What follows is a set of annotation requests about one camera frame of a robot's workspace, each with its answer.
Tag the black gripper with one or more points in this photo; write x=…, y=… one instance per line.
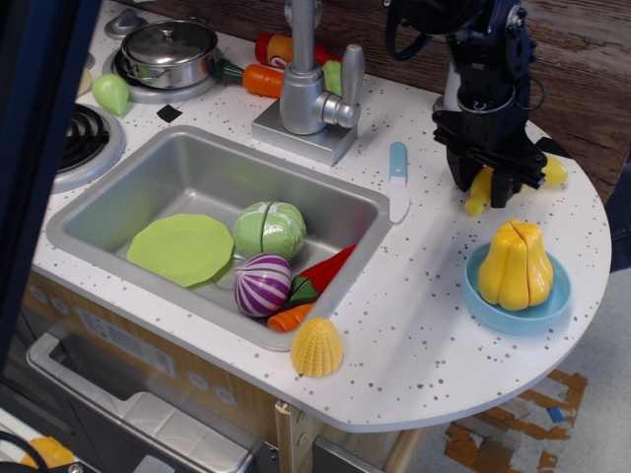
x=496, y=137

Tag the yellow toy banana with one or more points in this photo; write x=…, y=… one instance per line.
x=480, y=190

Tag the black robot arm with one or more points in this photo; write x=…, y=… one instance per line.
x=491, y=52

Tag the green toy plate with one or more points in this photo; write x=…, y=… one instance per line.
x=186, y=249

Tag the grey vertical pole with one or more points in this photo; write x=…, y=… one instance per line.
x=448, y=100

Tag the blue white toy knife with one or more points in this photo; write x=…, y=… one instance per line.
x=399, y=198

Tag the yellow toy squash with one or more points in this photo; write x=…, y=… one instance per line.
x=516, y=273

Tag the light blue toy bowl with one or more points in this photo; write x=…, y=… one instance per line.
x=527, y=321

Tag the silver toy faucet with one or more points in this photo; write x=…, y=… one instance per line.
x=309, y=120

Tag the light green toy behind faucet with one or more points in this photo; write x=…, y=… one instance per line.
x=332, y=76

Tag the red toy chili pepper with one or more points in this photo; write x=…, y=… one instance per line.
x=308, y=286

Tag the green toy cabbage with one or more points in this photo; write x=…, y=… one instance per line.
x=270, y=226

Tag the yellow toy corn piece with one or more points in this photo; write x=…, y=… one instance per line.
x=317, y=348

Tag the red orange toy bottle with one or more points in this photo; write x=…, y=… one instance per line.
x=277, y=50

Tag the orange toy carrot in sink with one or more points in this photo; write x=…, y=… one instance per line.
x=288, y=320

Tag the purple toy onion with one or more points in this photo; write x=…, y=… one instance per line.
x=262, y=284

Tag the orange toy carrot on counter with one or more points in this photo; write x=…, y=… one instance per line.
x=255, y=78

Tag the silver sink basin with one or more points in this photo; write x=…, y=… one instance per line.
x=184, y=169

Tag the steel pot with lid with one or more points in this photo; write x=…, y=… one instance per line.
x=170, y=54

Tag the light green toy pear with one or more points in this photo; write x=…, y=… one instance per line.
x=112, y=93

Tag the front black stove burner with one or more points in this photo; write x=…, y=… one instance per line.
x=94, y=143

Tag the grey stove knob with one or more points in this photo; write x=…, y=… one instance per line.
x=125, y=23

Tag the yellow toy below counter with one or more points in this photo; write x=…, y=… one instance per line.
x=53, y=453

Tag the oven door with handle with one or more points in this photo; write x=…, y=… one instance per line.
x=116, y=395

